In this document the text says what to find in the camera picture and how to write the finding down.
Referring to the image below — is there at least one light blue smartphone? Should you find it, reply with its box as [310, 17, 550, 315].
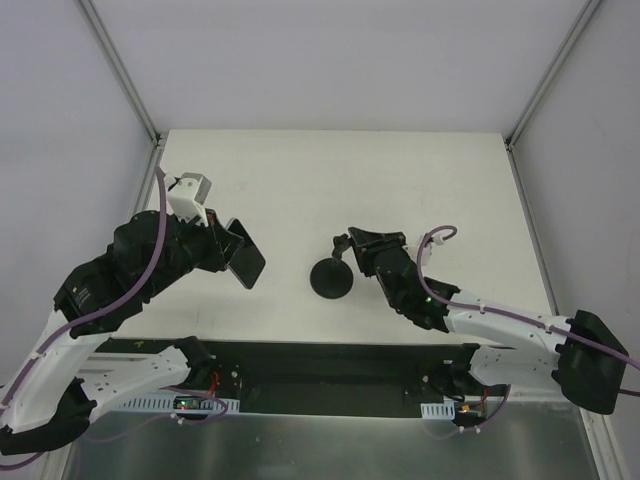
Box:
[227, 218, 266, 290]

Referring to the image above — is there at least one black phone stand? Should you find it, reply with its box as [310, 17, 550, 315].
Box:
[309, 234, 354, 300]

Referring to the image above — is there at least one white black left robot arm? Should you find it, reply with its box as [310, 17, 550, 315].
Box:
[1, 209, 266, 456]

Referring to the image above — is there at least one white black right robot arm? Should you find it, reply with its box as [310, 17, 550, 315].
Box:
[348, 225, 639, 415]

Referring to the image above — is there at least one shiny metal front panel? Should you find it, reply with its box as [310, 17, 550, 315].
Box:
[35, 399, 603, 479]

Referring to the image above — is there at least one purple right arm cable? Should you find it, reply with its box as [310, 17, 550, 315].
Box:
[416, 225, 640, 396]

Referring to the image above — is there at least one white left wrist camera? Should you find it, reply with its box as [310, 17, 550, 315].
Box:
[167, 172, 212, 227]

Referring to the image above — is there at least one white slotted right cable duct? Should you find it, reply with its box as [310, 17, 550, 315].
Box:
[420, 399, 456, 421]

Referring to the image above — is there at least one white slotted cable duct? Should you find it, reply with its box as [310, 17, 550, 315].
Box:
[115, 393, 240, 415]
[420, 399, 456, 421]

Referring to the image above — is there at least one aluminium right table rail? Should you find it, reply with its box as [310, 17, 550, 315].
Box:
[505, 144, 559, 314]

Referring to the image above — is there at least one aluminium table rail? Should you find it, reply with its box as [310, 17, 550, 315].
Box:
[31, 131, 168, 479]
[505, 144, 559, 314]

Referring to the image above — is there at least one white slotted left cable duct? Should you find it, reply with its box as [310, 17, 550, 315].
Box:
[115, 393, 240, 415]

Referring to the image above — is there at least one aluminium left frame post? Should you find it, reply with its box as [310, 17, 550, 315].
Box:
[74, 0, 162, 146]

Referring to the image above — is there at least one aluminium frame post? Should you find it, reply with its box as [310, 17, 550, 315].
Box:
[74, 0, 162, 146]
[504, 0, 606, 152]

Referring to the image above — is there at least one aluminium left table rail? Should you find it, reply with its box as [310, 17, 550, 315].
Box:
[31, 131, 168, 479]

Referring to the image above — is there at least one aluminium right frame post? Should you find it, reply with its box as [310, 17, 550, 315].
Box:
[504, 0, 606, 152]

